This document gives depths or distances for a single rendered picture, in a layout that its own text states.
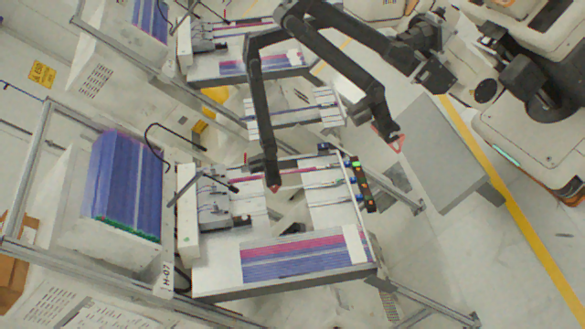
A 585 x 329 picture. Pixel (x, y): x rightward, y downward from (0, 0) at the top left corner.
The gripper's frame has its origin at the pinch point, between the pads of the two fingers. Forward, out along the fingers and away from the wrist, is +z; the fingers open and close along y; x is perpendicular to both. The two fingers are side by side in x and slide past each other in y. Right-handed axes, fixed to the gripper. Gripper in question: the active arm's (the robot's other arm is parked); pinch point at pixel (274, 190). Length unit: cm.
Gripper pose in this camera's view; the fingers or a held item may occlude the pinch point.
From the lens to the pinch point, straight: 231.5
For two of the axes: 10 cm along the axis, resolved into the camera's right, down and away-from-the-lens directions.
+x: 9.9, -1.5, 0.8
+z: 0.5, 7.2, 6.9
